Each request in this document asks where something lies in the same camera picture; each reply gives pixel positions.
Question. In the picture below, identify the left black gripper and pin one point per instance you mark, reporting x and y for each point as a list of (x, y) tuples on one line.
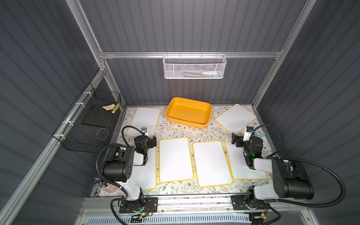
[(151, 141)]

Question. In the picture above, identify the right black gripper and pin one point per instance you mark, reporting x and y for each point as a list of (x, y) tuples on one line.
[(237, 140)]

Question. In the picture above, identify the whiteboard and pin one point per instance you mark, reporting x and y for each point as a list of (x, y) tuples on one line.
[(239, 169), (146, 118), (211, 164), (175, 163), (145, 176), (235, 119)]

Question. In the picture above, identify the yellow plastic storage box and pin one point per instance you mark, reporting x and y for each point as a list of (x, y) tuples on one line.
[(189, 112)]

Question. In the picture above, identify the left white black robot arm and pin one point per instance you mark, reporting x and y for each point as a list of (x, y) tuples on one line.
[(115, 163)]

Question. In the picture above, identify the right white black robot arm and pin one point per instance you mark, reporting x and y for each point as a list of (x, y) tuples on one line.
[(291, 183)]

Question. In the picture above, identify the small teal clock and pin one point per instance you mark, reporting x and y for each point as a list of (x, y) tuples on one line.
[(260, 133)]

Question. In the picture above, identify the yellow sticky note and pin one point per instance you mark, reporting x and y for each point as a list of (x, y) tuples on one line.
[(109, 107)]

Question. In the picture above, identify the floral table mat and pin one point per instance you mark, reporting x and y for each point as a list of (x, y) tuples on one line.
[(213, 132)]

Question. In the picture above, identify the pink pen cup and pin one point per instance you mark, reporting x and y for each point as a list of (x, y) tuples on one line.
[(106, 187)]

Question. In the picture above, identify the black pad in basket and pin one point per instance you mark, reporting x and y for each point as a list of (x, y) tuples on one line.
[(98, 117)]

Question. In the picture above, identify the white marker in basket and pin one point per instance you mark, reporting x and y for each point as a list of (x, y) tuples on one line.
[(212, 73)]

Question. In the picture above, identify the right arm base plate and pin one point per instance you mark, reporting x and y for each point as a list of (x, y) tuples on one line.
[(243, 202)]

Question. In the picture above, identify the black wire basket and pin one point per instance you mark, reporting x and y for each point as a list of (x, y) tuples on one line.
[(74, 136)]

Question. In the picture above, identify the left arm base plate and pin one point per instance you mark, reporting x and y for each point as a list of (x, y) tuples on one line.
[(142, 205)]

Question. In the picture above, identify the aluminium rail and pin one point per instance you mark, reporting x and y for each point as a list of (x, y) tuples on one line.
[(167, 204)]

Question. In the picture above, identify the white wire mesh basket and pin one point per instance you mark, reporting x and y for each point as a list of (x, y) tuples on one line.
[(191, 66)]

